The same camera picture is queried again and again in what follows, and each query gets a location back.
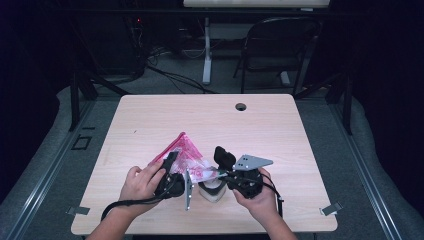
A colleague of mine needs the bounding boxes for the person's right hand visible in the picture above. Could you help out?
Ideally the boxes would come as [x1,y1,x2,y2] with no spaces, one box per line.
[232,168,279,223]

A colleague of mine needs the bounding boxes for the black folding chair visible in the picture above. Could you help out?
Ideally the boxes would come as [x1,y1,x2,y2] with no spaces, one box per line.
[233,16,323,96]

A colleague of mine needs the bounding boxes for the white desk leg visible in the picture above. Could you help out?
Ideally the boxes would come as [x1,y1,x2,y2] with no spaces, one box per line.
[201,16,214,85]

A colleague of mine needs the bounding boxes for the clear plastic jar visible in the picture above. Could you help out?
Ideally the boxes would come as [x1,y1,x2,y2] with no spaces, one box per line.
[198,178,228,204]

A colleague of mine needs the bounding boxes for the metal table clip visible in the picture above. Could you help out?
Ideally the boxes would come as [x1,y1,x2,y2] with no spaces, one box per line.
[65,205,91,216]
[319,201,344,217]

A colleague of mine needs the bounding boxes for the black frame post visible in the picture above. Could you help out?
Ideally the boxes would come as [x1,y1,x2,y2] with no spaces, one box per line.
[68,71,81,132]
[343,74,354,136]

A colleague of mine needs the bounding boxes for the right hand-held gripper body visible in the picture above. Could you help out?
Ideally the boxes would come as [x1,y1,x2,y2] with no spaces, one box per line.
[229,154,274,200]

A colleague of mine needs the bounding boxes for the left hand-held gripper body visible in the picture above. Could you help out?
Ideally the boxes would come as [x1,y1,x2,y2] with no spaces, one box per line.
[154,169,194,212]

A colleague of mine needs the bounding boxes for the short white desk foot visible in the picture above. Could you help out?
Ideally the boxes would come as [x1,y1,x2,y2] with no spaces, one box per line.
[279,70,292,86]

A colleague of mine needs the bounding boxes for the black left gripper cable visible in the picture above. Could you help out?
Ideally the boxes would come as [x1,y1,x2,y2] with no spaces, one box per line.
[100,186,174,222]

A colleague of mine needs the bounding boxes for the black floor cables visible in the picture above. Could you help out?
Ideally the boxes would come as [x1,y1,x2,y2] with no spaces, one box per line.
[146,63,218,95]

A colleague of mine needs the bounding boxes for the person's left hand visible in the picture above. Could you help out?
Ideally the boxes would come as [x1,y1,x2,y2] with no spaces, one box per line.
[119,160,167,216]

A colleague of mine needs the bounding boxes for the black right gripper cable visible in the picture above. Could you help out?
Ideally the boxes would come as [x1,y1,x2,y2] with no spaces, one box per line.
[263,181,285,218]

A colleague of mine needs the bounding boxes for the pink and white plastic bag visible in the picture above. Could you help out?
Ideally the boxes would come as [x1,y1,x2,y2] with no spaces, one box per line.
[148,131,228,185]

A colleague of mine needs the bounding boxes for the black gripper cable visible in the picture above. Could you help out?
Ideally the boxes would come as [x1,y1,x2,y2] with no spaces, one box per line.
[100,186,174,222]
[263,181,285,218]

